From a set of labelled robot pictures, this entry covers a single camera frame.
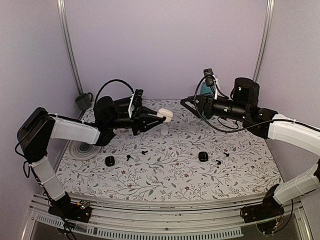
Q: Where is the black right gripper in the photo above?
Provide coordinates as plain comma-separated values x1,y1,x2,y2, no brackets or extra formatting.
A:
180,92,249,122

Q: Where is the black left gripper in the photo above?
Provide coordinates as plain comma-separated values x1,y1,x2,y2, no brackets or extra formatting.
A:
107,106,165,136

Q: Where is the white earbud charging case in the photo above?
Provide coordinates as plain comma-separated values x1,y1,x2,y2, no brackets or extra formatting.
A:
156,108,174,123

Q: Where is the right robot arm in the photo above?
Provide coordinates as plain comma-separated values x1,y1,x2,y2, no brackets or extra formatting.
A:
146,84,317,203

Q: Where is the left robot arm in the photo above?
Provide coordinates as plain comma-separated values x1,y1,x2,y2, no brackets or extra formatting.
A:
17,89,166,217

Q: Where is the white oval earbud case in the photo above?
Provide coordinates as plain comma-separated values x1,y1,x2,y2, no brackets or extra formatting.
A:
160,125,169,136

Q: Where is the black earbud case right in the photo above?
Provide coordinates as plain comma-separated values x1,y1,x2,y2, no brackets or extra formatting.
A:
198,151,209,162

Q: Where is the black earbud case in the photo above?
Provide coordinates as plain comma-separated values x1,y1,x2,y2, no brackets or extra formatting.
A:
104,156,115,167
198,151,209,162

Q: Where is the black earbud case left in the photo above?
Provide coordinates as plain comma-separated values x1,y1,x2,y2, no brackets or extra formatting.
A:
104,156,115,167

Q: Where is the teal plastic cup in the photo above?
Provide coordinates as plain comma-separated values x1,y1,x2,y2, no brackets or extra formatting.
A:
200,82,215,119

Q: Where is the floral patterned table mat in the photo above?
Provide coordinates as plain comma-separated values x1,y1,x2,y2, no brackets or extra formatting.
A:
56,100,282,202

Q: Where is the dark green ceramic mug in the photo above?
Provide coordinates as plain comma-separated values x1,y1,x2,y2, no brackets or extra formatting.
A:
75,92,93,111

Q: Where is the white ribbed plate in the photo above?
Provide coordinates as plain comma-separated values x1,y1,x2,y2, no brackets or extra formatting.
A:
67,141,101,161

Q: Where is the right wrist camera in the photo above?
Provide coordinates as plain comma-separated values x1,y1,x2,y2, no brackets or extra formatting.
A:
203,68,218,100

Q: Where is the aluminium front rail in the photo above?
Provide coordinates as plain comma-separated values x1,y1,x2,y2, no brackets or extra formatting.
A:
21,193,315,240

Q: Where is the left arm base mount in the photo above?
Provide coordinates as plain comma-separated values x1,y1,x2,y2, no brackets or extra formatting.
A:
48,200,93,223

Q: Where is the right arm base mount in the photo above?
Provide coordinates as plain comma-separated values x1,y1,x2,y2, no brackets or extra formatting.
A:
240,203,285,223

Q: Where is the aluminium frame post left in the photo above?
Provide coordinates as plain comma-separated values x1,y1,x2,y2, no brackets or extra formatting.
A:
56,0,85,95

